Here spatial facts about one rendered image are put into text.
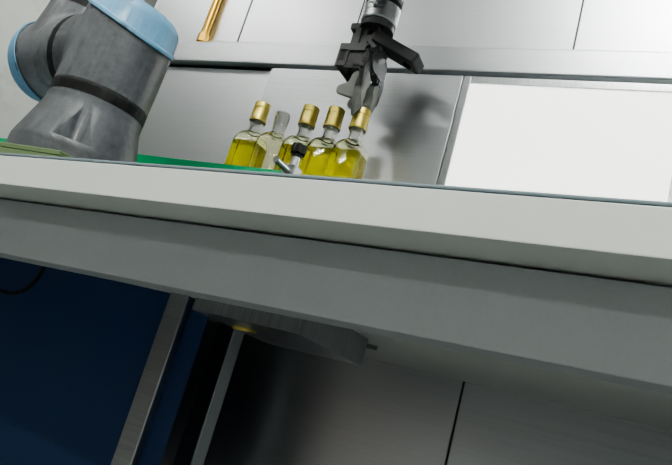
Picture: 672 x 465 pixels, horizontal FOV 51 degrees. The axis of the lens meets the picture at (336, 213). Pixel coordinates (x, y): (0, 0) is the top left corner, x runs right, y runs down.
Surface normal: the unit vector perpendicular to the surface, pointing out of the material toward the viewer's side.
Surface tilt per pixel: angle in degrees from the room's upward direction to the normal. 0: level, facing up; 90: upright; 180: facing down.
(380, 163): 90
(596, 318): 90
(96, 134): 75
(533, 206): 90
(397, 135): 90
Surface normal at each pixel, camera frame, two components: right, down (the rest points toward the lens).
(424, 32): -0.37, -0.37
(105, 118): 0.65, -0.29
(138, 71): 0.71, 0.06
